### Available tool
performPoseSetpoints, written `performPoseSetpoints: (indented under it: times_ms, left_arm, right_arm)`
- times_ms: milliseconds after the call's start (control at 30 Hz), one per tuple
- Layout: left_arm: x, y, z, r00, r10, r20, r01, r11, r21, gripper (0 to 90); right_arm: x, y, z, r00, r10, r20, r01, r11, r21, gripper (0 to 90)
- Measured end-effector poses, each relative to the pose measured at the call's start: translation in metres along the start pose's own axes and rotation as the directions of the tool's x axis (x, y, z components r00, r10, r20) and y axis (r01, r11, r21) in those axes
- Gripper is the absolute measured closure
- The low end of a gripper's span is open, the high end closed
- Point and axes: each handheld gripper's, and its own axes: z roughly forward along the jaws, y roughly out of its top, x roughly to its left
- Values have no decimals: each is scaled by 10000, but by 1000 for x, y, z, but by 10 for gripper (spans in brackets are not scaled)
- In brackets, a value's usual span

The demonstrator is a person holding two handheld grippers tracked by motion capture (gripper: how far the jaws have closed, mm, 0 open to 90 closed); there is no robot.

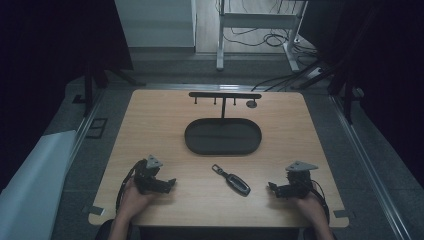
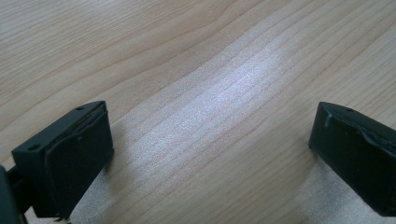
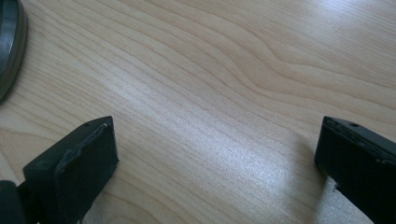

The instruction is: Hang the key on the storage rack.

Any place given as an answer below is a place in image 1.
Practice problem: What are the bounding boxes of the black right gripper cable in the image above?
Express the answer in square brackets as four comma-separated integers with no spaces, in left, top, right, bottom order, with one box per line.
[309,179,331,225]

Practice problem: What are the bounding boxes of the white cabinet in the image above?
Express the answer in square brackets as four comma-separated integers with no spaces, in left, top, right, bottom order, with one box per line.
[114,0,198,49]

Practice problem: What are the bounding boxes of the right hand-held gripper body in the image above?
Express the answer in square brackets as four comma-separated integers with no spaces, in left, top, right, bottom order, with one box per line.
[279,160,320,200]

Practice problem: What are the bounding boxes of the black car key fob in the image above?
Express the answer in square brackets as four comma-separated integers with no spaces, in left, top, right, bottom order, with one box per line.
[211,163,252,197]

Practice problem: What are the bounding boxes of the grey tape piece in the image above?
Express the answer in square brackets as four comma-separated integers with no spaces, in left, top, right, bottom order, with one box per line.
[82,205,106,217]

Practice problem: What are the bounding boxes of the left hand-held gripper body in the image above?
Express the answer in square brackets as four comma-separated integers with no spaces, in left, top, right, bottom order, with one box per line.
[133,154,170,195]

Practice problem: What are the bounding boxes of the black floor cables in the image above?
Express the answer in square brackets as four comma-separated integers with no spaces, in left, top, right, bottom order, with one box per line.
[222,0,321,93]

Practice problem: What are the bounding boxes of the black metal stand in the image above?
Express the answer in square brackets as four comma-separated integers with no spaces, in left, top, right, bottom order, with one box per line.
[291,6,381,125]
[71,59,147,118]

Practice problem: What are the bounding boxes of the white desk frame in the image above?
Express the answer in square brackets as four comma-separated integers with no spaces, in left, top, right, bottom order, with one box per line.
[215,0,309,73]

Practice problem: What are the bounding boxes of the white sheet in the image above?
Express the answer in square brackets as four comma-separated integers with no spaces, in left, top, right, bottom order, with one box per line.
[0,129,78,240]

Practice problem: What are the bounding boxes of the person's right hand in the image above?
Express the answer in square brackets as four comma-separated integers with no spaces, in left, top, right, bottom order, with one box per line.
[292,191,329,228]

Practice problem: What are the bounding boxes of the black key rack with tray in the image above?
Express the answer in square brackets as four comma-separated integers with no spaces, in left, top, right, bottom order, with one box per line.
[184,91,263,157]

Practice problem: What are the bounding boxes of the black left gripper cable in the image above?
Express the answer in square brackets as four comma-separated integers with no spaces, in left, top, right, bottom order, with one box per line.
[115,159,148,213]

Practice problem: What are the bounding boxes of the person's left hand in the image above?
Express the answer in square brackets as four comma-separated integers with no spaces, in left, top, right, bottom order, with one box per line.
[117,179,158,222]

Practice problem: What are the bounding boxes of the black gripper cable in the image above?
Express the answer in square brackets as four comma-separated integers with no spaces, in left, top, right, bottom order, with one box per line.
[309,179,331,225]
[115,159,148,213]

